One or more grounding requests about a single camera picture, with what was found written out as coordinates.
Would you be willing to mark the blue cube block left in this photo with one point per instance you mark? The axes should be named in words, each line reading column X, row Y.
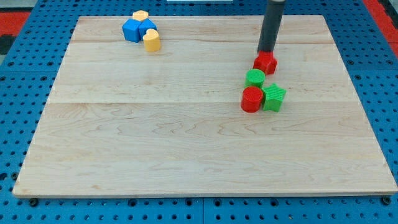
column 131, row 30

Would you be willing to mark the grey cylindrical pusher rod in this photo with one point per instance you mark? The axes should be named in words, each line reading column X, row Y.
column 270, row 25

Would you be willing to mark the red cylinder block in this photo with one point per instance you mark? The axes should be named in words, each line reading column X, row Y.
column 251, row 99

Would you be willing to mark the wooden board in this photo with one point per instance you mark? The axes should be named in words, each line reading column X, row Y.
column 121, row 122

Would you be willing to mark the green star block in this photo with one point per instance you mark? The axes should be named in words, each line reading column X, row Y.
column 273, row 97

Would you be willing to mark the yellow hexagon block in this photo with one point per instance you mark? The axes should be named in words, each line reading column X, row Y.
column 140, row 15

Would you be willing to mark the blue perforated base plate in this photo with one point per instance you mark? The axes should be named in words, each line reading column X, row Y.
column 365, row 38

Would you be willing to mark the red star block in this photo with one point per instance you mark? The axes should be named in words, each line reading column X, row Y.
column 266, row 62

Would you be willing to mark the blue cube block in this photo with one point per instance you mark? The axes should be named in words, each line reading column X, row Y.
column 144, row 26
column 131, row 30

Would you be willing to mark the yellow heart block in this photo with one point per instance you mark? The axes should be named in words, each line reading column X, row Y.
column 151, row 40

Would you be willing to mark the blue cube block right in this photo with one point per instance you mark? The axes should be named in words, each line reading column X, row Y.
column 144, row 26

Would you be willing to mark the green cylinder block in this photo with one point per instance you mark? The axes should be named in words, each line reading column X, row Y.
column 254, row 77

